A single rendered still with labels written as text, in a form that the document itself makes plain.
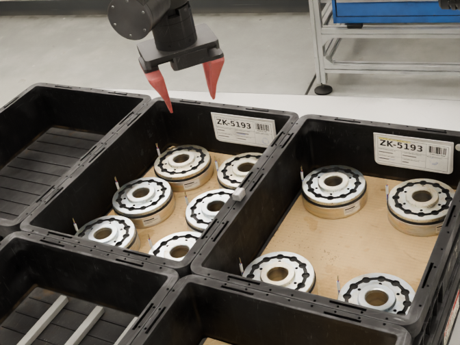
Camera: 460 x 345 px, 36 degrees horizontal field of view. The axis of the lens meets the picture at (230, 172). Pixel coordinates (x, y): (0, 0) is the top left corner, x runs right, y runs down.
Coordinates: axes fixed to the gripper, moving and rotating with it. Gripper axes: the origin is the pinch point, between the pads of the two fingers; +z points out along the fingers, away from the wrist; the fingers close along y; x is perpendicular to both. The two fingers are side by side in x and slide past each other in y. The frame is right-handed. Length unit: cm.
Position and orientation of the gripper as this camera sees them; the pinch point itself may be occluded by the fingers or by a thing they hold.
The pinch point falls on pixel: (190, 99)
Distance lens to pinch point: 100.5
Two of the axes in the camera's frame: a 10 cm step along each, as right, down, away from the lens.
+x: -3.0, -5.2, 8.0
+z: 1.8, 7.9, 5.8
